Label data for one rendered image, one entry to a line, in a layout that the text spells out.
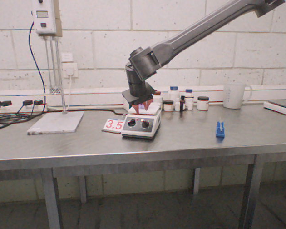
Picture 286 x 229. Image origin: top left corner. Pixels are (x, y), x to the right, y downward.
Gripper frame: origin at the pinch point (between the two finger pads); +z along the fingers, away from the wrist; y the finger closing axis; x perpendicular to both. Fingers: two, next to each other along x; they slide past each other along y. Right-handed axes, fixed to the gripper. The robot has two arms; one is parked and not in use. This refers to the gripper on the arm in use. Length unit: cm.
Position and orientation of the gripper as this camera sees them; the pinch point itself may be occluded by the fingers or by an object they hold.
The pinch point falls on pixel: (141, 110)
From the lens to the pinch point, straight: 78.8
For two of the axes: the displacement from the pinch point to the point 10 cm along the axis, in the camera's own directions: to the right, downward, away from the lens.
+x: 4.6, 5.9, -6.6
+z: 1.1, 7.0, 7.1
